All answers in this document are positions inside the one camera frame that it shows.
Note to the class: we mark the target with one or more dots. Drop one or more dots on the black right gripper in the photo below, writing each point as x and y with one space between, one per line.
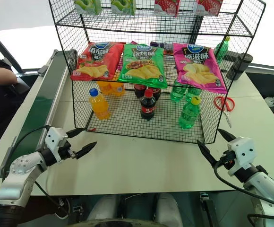
228 160

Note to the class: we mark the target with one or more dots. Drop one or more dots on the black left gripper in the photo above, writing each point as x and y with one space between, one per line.
65 152

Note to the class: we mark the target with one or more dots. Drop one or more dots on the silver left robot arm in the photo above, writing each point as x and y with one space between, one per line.
19 175

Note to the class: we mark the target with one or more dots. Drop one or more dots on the person bare forearm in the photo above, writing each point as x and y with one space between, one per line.
0 75

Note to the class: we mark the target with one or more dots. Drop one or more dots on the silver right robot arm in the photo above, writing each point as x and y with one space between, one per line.
264 183

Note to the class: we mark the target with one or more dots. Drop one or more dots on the green conveyor belt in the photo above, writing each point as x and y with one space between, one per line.
41 99

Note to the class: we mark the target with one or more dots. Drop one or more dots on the orange soda bottle blue cap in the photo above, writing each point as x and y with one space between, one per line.
99 106

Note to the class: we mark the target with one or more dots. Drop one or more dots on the green soda bottle yellow cap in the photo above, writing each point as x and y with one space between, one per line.
189 114

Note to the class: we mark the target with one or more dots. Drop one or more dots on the grey rounded shape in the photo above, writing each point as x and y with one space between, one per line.
168 208
104 209

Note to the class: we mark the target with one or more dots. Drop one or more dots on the cola bottle red cap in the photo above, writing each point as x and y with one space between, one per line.
148 107

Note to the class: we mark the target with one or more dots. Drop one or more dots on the magenta potato chips bag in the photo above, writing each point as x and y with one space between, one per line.
198 68

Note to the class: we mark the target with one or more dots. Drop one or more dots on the black cylindrical container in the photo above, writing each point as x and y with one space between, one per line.
239 67

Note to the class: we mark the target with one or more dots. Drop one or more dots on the red potato chips bag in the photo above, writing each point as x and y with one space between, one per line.
99 59

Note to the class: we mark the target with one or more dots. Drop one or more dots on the person in dark clothes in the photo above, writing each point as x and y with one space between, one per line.
0 106

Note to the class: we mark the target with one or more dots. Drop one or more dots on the green bottle with green cap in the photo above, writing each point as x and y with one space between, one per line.
222 48

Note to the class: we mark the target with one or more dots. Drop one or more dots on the green potato chips bag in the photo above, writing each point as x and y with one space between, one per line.
142 66

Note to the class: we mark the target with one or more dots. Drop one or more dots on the purple snack packet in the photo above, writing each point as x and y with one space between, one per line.
159 44

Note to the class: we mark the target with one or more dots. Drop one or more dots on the dark diagonal beam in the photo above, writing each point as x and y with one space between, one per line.
4 48

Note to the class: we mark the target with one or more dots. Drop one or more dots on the green apple drink carton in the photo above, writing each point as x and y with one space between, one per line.
123 7
88 6

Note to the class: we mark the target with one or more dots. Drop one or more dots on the strawberry drink carton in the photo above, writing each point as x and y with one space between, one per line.
167 7
209 7

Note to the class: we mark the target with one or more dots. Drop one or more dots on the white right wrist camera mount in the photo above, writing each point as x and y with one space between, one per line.
242 151

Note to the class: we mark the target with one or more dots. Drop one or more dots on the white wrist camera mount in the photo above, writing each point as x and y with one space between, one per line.
54 139
242 151

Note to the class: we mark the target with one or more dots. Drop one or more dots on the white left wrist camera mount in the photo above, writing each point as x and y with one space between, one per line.
54 139

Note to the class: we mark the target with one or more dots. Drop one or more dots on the black table bracket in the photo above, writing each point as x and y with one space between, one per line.
206 205

